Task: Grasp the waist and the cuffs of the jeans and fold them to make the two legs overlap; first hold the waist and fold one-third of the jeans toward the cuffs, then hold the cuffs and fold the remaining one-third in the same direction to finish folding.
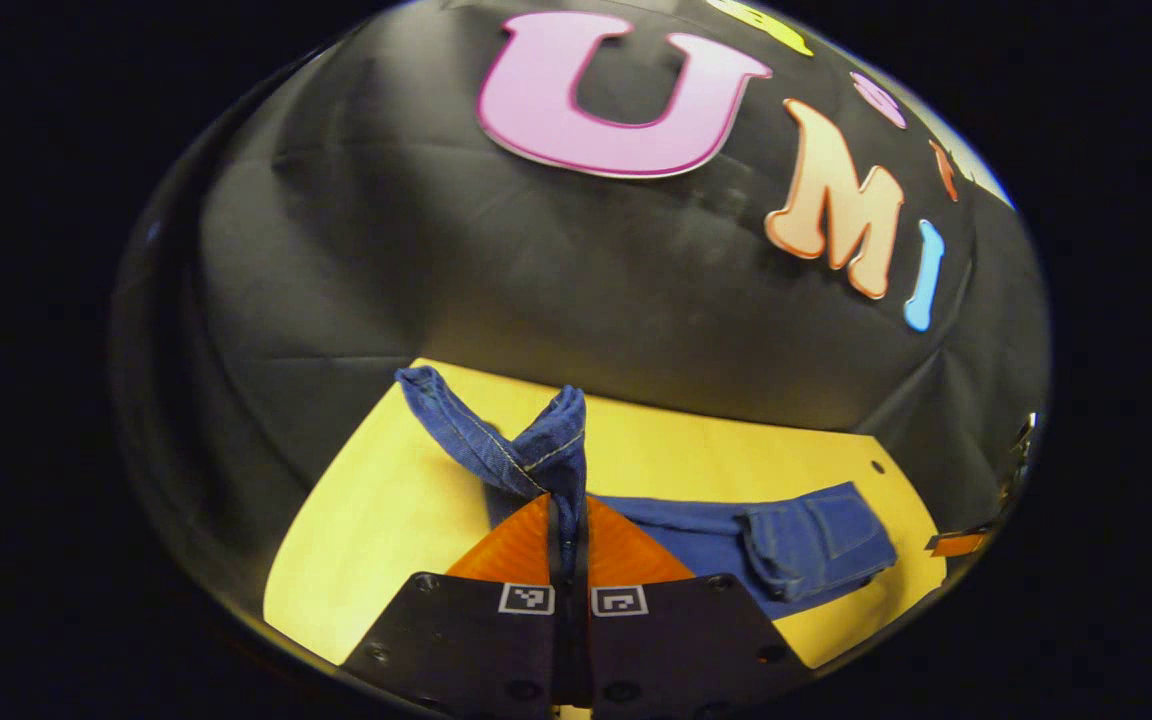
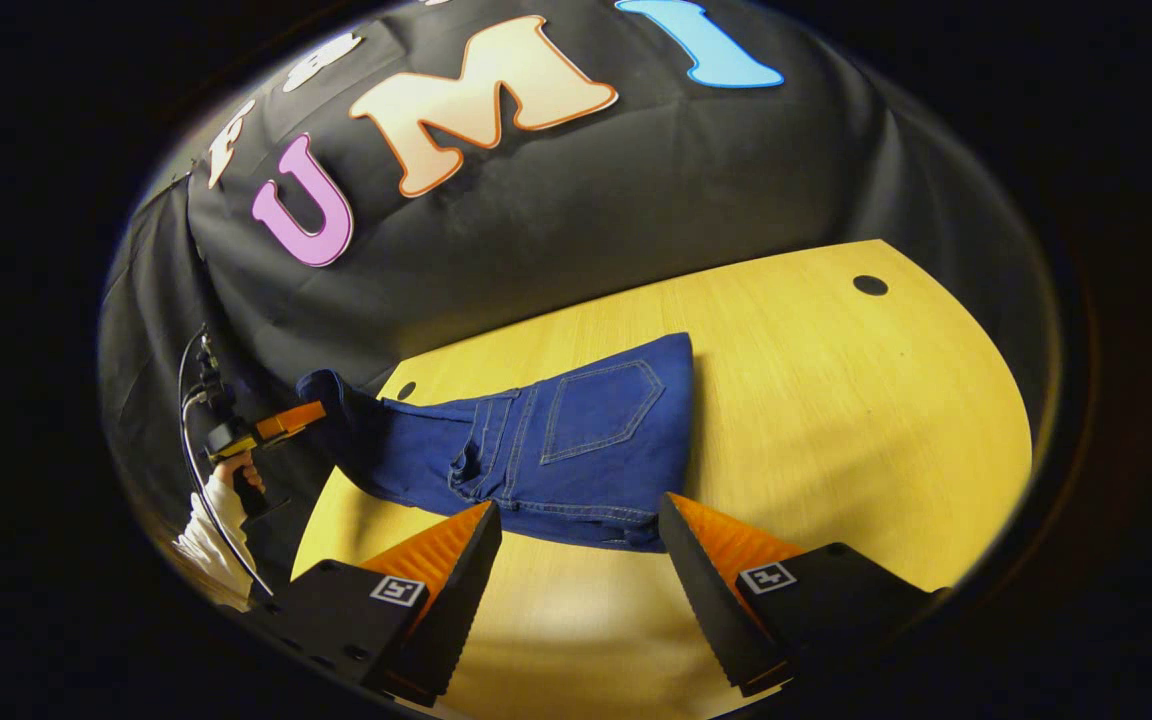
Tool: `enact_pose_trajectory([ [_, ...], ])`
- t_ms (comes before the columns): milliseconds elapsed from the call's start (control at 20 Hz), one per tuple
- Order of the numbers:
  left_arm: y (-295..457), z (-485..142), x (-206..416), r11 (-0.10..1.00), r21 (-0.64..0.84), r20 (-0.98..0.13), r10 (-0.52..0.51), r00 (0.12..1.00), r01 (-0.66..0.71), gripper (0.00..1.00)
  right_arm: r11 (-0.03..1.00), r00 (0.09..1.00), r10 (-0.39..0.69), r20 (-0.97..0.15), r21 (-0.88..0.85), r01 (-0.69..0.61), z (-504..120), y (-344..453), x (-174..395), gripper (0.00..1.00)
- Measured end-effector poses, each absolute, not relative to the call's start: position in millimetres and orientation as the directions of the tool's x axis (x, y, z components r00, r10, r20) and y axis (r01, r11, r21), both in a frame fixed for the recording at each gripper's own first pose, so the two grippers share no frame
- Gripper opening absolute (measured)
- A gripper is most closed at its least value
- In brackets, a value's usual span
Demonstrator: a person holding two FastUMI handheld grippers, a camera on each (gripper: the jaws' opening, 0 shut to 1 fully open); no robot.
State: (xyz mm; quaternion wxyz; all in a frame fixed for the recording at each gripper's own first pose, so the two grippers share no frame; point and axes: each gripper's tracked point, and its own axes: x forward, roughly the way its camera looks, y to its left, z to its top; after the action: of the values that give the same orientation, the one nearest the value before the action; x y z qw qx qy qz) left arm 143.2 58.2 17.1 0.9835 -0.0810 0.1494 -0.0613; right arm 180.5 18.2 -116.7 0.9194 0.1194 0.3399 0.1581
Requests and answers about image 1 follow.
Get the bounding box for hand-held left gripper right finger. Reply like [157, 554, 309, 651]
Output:
[576, 494, 817, 711]

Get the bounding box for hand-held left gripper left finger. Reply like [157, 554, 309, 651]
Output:
[341, 492, 575, 715]

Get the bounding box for blue denim jeans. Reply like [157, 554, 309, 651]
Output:
[394, 365, 899, 621]

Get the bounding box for black backdrop cloth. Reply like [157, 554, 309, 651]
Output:
[111, 0, 1052, 641]

